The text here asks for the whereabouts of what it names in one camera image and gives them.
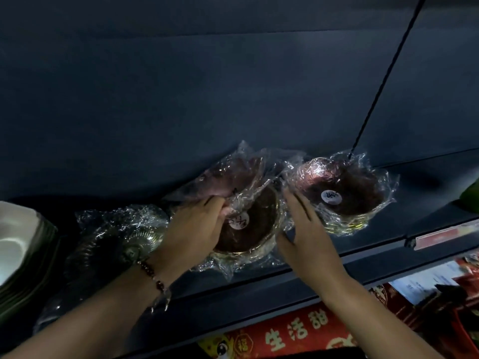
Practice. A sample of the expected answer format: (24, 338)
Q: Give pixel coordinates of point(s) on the shelf price label strip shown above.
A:
(445, 235)

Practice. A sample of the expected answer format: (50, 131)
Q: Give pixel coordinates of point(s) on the person's right thumb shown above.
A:
(284, 248)

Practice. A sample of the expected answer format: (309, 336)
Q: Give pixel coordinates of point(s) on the stack of white bowls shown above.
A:
(20, 254)

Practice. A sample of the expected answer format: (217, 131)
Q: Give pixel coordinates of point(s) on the person's left hand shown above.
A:
(191, 235)

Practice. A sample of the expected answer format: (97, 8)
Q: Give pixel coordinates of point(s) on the wrapped brown plate, round sticker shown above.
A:
(348, 190)

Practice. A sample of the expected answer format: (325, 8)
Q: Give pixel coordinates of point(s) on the red gift box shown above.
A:
(460, 317)

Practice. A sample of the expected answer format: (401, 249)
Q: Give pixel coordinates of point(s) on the person's left fingers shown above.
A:
(217, 206)

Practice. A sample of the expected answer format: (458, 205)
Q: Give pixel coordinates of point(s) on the white paper sheet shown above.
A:
(423, 282)

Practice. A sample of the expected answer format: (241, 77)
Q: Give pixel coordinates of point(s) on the red package with yellow print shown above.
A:
(284, 336)

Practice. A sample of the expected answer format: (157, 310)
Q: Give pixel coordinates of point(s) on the green object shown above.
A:
(471, 198)

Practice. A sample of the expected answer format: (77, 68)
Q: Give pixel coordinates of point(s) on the brown plate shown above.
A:
(256, 224)
(348, 190)

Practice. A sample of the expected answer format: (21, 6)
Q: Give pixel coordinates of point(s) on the wrapped pinkish plate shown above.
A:
(232, 175)

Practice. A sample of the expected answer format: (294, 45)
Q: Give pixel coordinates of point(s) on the person's right forearm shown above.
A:
(370, 321)

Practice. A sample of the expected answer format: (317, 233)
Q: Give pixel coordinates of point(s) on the person's right hand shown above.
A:
(310, 254)

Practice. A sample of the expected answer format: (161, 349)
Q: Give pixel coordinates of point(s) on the wrapped clear glass plate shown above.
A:
(112, 239)

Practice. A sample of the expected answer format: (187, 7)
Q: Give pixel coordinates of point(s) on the person's left forearm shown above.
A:
(93, 317)

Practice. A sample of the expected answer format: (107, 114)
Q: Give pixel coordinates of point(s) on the dark metal shelf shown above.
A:
(374, 246)

